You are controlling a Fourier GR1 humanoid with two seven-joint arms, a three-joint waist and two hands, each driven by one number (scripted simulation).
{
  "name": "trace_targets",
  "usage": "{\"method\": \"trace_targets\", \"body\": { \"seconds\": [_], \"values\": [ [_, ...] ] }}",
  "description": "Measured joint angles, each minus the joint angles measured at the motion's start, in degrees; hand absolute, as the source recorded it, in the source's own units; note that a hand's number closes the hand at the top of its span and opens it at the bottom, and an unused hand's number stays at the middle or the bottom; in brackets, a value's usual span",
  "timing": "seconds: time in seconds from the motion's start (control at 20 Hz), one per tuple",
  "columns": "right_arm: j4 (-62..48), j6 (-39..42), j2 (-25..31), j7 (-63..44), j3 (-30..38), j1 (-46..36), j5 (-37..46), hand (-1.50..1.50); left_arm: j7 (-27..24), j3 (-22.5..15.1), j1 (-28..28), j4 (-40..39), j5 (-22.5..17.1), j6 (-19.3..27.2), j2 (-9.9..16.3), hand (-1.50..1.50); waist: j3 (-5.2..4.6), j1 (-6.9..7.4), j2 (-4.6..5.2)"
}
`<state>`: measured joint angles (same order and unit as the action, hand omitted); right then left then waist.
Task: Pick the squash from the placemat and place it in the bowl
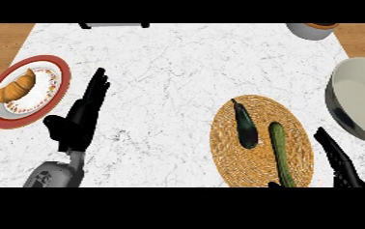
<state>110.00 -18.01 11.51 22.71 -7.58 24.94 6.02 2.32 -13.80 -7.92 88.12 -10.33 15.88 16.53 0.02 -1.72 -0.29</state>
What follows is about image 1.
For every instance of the large grey bowl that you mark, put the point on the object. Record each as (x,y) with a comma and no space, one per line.
(350,92)

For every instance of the grey pot with orange rim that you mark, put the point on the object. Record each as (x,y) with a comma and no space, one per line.
(313,30)

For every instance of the red rimmed white plate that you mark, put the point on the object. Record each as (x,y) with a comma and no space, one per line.
(33,92)

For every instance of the round woven straw placemat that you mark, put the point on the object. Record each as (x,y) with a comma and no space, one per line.
(263,142)

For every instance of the golden brown croissant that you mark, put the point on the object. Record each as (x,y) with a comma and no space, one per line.
(19,88)

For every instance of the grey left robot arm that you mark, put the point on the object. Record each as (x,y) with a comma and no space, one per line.
(60,173)

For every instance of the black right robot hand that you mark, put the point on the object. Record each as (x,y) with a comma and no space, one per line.
(344,163)

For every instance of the long green squash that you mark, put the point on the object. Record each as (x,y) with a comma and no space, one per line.
(280,152)

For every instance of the dark purple eggplant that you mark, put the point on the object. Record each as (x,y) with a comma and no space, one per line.
(246,126)

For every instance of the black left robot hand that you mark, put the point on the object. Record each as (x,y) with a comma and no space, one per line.
(81,117)

